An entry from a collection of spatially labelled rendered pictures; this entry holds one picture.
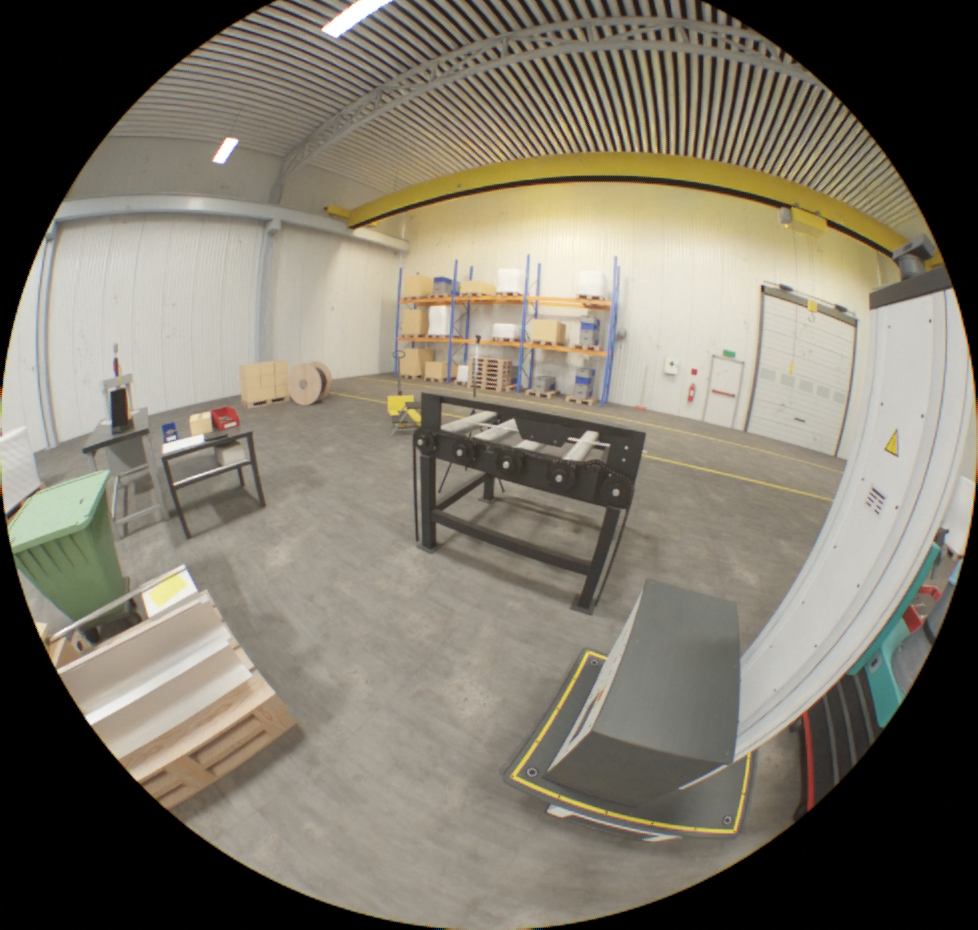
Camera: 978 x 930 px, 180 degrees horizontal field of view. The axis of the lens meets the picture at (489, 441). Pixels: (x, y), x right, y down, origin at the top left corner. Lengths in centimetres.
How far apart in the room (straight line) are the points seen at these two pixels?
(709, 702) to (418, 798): 109
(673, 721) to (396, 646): 140
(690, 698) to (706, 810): 68
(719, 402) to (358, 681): 1072
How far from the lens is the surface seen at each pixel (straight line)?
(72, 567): 218
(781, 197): 883
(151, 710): 158
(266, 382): 845
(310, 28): 868
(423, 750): 154
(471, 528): 206
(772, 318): 1152
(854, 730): 179
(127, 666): 177
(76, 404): 1093
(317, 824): 157
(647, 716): 77
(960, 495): 823
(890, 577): 71
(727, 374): 1084
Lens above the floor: 148
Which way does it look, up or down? 18 degrees down
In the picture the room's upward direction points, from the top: 4 degrees clockwise
